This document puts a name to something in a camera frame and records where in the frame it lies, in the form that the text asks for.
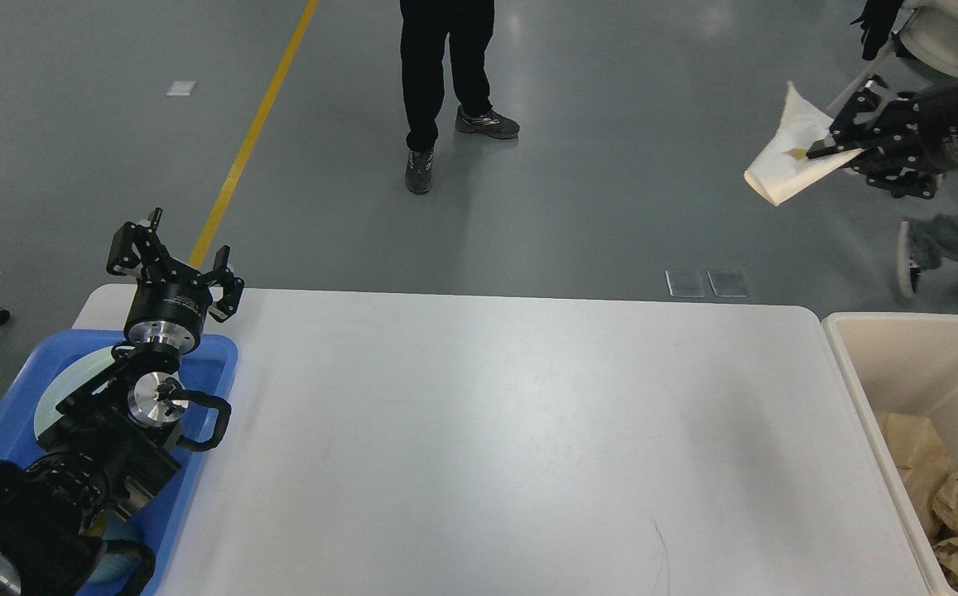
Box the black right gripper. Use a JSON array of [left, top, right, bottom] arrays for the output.
[[806, 74, 958, 199]]

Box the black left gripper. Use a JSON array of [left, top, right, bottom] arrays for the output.
[[105, 207, 245, 354]]

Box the white paper cup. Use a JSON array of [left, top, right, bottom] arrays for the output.
[[744, 80, 862, 206]]

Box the light green plate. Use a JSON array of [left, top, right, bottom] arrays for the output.
[[33, 346, 115, 450]]

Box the dark teal mug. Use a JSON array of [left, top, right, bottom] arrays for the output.
[[85, 513, 144, 588]]

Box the brown paper bag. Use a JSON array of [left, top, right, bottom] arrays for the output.
[[874, 411, 955, 540]]

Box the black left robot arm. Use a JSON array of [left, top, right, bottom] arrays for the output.
[[0, 208, 244, 595]]

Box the black garment on chair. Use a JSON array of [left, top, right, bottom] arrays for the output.
[[850, 0, 905, 63]]

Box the white rolling chair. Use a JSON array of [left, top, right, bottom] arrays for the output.
[[827, 1, 958, 113]]

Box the right floor outlet cover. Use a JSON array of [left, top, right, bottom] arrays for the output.
[[706, 269, 750, 299]]

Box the floor outlet cover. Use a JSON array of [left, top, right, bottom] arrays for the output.
[[706, 269, 750, 299], [664, 269, 706, 299]]

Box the left floor outlet cover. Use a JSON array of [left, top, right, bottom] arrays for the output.
[[664, 269, 706, 299]]

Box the beige plastic bin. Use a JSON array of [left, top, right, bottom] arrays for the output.
[[822, 312, 958, 595]]

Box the person in black trousers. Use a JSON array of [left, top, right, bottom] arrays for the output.
[[399, 1, 521, 194]]

